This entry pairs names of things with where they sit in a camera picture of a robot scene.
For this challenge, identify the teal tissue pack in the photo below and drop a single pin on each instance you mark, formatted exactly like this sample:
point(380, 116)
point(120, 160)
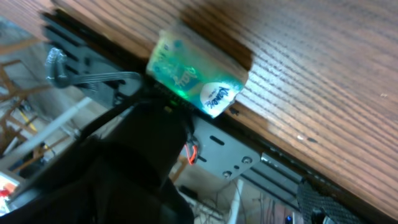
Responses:
point(196, 70)

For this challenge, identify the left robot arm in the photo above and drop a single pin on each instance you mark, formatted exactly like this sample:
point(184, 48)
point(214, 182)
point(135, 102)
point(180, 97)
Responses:
point(117, 171)

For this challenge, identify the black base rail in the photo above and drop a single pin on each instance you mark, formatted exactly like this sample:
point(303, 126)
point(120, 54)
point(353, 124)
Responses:
point(221, 146)

